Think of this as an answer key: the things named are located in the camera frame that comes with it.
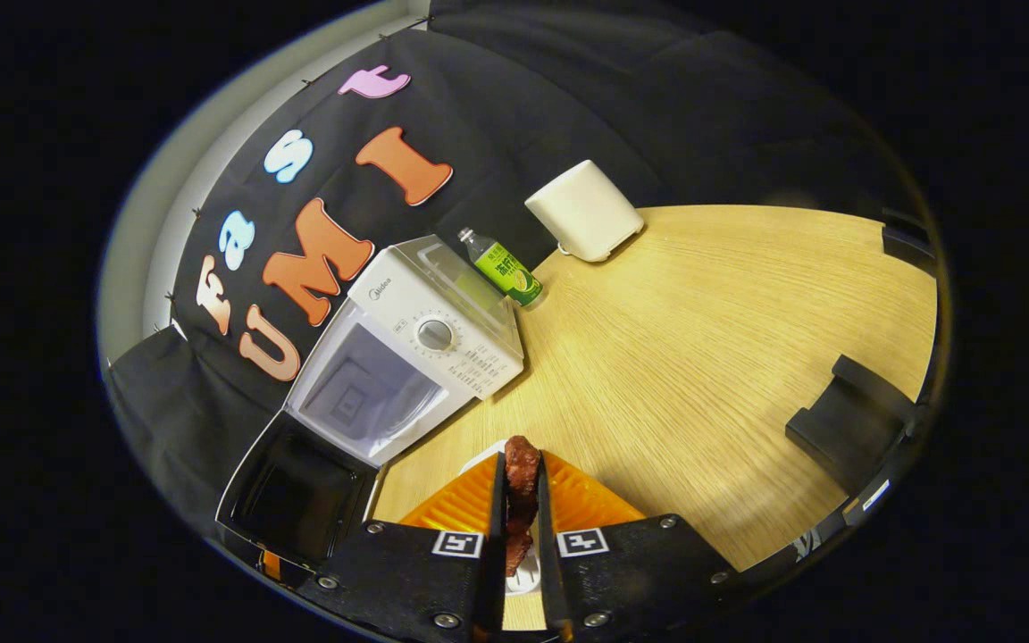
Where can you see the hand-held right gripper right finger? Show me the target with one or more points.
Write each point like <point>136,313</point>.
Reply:
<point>548,554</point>

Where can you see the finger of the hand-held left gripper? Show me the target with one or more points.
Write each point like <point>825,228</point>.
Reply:
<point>271,564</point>

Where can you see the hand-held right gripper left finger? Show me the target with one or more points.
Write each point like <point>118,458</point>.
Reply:
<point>497,536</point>

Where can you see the reddish brown meat piece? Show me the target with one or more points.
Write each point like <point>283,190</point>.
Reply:
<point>522,482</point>

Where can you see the white microwave oven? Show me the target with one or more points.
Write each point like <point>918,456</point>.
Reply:
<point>425,335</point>

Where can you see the white food tray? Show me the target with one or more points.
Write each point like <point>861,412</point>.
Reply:
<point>525,576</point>

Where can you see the green label drink bottle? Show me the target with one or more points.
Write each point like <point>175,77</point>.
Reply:
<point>506,271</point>

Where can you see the black block stand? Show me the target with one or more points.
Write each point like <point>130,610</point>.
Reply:
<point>912,239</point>
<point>849,420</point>

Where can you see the white toaster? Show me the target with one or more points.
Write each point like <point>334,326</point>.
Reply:
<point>584,210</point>

